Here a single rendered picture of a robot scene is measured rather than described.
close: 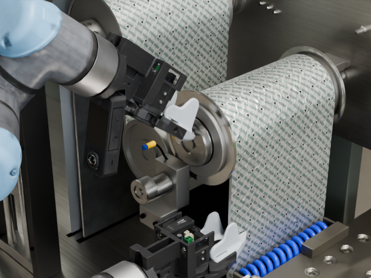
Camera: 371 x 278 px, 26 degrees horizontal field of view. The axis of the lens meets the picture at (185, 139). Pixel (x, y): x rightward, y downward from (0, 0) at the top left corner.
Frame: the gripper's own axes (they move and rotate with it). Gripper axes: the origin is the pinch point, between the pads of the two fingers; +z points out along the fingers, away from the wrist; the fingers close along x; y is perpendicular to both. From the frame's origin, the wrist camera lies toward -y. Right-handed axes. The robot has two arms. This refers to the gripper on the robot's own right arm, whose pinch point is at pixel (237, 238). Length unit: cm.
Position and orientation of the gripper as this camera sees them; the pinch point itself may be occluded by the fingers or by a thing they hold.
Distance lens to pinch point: 124.4
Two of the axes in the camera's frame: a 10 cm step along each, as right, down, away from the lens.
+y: 0.0, -8.8, -4.7
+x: -6.8, -3.4, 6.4
